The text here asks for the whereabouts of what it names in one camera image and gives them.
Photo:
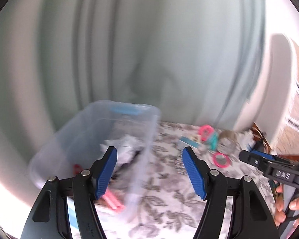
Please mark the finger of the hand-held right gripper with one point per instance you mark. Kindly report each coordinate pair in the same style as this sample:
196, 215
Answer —
263, 153
254, 160

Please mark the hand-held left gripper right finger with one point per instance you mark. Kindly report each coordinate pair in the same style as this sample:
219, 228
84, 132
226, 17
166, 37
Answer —
193, 176

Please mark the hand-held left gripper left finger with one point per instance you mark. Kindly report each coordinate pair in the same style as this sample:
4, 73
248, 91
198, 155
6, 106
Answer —
106, 176

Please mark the pink hair claw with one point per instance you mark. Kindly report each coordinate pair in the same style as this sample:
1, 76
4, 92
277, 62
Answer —
113, 201

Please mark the clear plastic storage box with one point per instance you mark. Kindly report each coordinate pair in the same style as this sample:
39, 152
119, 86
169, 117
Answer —
89, 129

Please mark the person's right hand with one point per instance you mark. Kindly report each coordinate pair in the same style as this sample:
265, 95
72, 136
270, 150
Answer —
297, 203

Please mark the wooden headboard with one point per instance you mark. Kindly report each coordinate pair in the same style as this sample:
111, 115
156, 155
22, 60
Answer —
263, 137

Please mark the pink round mirror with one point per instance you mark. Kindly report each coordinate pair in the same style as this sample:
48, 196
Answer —
221, 159

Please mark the blue card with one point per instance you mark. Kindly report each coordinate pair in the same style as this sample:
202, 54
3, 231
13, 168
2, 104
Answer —
189, 142

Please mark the floral table cloth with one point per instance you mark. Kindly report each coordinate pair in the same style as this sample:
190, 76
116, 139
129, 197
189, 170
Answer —
169, 204

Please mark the teal hair clip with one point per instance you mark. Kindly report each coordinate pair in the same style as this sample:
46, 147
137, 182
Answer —
214, 140

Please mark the pale green curtain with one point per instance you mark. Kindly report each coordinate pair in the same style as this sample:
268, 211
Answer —
139, 42

